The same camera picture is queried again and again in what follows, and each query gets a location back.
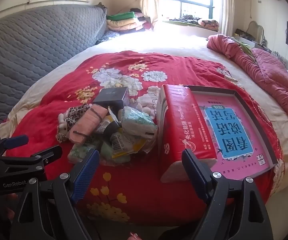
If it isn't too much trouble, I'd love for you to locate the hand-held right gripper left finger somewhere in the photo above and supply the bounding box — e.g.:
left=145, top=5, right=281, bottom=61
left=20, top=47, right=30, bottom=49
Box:
left=10, top=149, right=101, bottom=240

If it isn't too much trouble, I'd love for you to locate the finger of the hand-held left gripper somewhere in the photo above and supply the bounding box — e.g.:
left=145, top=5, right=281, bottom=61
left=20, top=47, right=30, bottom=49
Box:
left=0, top=134, right=29, bottom=160
left=0, top=145, right=63, bottom=167

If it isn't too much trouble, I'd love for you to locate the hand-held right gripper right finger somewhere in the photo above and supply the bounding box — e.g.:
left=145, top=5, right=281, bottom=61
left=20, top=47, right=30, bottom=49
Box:
left=159, top=149, right=274, bottom=240

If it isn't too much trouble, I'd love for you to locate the pale green floral pack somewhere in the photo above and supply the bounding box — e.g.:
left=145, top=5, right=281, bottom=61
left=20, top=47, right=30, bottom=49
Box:
left=68, top=142, right=102, bottom=164

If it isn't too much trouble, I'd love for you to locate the green sponge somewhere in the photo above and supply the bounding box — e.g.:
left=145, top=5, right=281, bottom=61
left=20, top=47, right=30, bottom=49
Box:
left=100, top=140, right=132, bottom=166

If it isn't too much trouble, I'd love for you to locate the yellow white barcode packet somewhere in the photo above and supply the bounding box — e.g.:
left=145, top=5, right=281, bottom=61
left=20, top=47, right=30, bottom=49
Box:
left=110, top=129, right=147, bottom=159

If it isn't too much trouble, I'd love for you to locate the red tissue pack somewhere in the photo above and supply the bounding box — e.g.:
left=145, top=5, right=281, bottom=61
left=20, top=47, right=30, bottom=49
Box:
left=156, top=84, right=218, bottom=183

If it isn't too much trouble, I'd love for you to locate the grey tray with pink print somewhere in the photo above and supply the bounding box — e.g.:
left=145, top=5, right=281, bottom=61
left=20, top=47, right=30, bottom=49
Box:
left=186, top=85, right=279, bottom=182

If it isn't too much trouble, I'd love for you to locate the leopard print scrunchie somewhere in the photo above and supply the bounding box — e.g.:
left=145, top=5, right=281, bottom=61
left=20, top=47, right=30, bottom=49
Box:
left=65, top=105, right=92, bottom=132

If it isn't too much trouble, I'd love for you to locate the teal patterned tissue pack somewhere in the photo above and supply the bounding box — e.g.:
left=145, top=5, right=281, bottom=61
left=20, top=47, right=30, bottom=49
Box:
left=121, top=106, right=158, bottom=139

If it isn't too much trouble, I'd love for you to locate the red floral blanket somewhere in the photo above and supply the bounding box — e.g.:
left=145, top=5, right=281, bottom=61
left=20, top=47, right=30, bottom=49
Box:
left=5, top=50, right=282, bottom=224

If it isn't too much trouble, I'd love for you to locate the pink folded towel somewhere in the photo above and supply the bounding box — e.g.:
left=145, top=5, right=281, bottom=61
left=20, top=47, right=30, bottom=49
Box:
left=68, top=104, right=109, bottom=145

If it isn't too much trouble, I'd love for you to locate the black box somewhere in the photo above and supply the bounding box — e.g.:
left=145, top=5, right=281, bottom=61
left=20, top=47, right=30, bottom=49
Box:
left=93, top=86, right=130, bottom=108

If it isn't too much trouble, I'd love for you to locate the grey quilted headboard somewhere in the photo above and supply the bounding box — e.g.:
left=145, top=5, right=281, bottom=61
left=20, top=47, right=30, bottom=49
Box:
left=0, top=4, right=108, bottom=140

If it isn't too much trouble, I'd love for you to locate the pink quilt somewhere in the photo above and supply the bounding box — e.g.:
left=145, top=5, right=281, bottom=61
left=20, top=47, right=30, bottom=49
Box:
left=206, top=34, right=288, bottom=140

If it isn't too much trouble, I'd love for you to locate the cream bed sheet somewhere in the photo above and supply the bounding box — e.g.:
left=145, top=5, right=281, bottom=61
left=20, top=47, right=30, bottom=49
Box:
left=0, top=20, right=288, bottom=195

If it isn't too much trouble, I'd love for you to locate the green cloth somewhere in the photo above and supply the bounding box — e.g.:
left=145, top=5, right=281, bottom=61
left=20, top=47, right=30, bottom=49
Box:
left=239, top=40, right=256, bottom=55

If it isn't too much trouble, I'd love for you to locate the dark floral pillow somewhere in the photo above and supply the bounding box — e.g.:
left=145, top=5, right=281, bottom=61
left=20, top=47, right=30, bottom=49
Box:
left=96, top=30, right=121, bottom=45

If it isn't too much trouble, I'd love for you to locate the patterned cushion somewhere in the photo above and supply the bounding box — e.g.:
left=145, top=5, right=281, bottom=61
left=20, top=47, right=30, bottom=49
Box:
left=199, top=19, right=219, bottom=29

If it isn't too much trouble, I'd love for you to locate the stack of folded blankets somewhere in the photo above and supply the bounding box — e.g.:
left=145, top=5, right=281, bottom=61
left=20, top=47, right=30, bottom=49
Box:
left=106, top=11, right=151, bottom=32

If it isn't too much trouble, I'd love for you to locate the white ornate mirror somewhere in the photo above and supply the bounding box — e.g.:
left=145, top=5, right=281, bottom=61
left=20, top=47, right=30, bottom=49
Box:
left=244, top=21, right=266, bottom=45

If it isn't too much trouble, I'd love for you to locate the window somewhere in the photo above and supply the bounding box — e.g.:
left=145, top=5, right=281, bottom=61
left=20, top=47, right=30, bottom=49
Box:
left=159, top=0, right=216, bottom=22

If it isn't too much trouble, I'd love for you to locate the cream curtain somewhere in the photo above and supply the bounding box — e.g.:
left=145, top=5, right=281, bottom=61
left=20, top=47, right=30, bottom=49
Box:
left=218, top=0, right=236, bottom=37
left=139, top=0, right=162, bottom=30

